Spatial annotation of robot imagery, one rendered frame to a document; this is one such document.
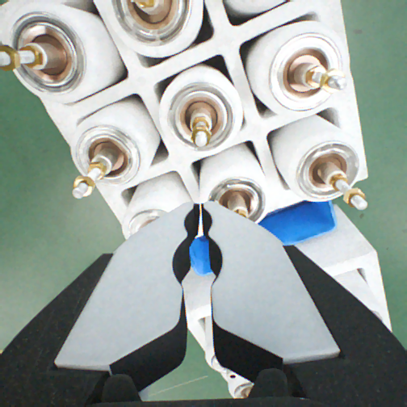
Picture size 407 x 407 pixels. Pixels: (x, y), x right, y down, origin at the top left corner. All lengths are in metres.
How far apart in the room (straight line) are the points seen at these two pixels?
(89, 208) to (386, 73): 0.67
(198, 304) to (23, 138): 0.49
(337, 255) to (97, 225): 0.53
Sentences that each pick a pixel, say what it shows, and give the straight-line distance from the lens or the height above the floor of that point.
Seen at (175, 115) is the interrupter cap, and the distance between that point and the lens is 0.33.
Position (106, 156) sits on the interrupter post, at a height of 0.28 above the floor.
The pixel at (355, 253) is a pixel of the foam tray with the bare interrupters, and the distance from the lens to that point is 0.59.
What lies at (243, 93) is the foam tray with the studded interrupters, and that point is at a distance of 0.41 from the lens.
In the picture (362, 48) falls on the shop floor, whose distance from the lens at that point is 0.65.
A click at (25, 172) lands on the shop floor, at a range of 0.73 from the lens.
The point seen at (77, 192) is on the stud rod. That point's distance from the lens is 0.28.
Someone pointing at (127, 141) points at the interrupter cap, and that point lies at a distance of 0.35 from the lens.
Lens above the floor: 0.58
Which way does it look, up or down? 61 degrees down
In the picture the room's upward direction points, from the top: 179 degrees clockwise
